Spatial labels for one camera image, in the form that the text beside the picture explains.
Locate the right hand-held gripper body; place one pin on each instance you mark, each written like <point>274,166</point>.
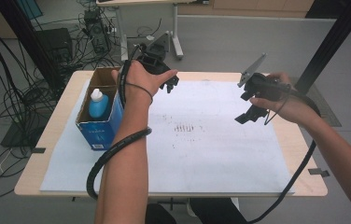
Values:
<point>265,87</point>

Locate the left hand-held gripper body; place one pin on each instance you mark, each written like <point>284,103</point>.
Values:
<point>153,57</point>

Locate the blue bottle with white cap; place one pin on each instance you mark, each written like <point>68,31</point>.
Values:
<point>98,105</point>

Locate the blue cardboard box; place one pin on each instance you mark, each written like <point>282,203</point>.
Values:
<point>100,132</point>

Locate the person's left hand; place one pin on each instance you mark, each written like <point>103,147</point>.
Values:
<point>139,82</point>

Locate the person's right hand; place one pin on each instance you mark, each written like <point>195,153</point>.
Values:
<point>292,107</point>

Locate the white-legged desk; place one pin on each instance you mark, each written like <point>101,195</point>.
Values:
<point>176,31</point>

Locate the white paper mat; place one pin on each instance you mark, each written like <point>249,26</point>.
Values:
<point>211,155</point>

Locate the black computer tower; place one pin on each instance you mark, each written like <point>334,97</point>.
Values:
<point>97,31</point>

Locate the black tape strip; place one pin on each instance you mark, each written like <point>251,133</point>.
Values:
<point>318,172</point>
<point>38,150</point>

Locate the black equipment box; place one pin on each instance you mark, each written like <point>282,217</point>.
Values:
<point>54,45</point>

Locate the person's legs in dark trousers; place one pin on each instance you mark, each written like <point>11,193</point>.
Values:
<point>207,211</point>

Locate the black floor plate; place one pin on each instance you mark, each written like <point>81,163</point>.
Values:
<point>18,135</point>

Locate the black metal post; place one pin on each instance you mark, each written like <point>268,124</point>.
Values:
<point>24,40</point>
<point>332,43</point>

